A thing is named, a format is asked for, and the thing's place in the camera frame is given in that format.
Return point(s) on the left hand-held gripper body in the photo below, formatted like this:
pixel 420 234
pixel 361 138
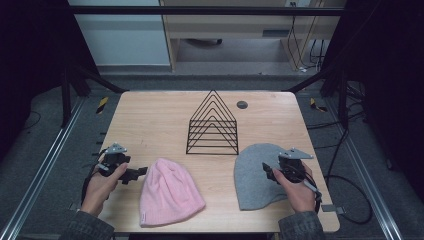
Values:
pixel 113 160

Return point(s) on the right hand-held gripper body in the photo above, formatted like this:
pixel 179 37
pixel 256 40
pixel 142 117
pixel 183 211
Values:
pixel 292 166

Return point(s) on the gray knit beanie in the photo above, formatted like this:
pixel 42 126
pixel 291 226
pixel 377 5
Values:
pixel 253 180

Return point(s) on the pink knit beanie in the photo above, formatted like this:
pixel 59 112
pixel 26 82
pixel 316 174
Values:
pixel 168 196

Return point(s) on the person's right hand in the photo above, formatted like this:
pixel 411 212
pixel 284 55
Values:
pixel 300 196

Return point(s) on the person's left hand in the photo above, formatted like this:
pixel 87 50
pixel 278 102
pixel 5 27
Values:
pixel 98 191

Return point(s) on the yellow black striped tape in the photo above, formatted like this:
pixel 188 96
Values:
pixel 315 105
pixel 102 104

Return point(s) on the gray round table grommet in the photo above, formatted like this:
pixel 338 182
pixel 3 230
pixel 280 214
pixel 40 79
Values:
pixel 242 104

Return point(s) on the white cabinet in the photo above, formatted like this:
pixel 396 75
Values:
pixel 120 36

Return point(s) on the black curtain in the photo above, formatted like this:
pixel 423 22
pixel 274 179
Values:
pixel 30 66
pixel 390 83

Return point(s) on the gray metal table bracket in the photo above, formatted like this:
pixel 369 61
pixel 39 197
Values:
pixel 333 209
pixel 75 206

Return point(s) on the aluminium floor rail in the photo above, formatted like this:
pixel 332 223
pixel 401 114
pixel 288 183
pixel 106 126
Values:
pixel 43 166
pixel 363 180

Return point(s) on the black frame strut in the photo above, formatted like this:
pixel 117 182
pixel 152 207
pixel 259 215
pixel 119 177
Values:
pixel 342 100
pixel 66 100

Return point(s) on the black horizontal frame bar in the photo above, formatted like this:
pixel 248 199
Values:
pixel 200 10

